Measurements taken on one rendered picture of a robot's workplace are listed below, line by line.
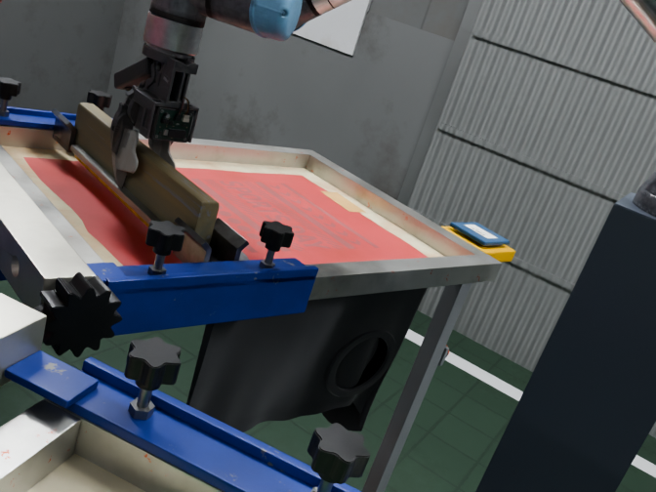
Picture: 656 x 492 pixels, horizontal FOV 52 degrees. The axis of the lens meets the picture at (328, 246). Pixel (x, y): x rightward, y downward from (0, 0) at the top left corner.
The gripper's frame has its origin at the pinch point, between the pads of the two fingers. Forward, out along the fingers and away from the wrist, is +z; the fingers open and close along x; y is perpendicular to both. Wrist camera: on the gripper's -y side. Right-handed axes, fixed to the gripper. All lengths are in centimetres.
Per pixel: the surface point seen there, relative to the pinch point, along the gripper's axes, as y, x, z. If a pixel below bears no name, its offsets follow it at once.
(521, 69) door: -88, 225, -27
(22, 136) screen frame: -25.4, -7.6, 3.3
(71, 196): -4.7, -6.8, 5.3
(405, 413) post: 13, 76, 52
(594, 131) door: -50, 237, -13
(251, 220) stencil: 3.4, 21.4, 5.3
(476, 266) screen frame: 29, 53, 2
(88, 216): 2.2, -7.1, 5.3
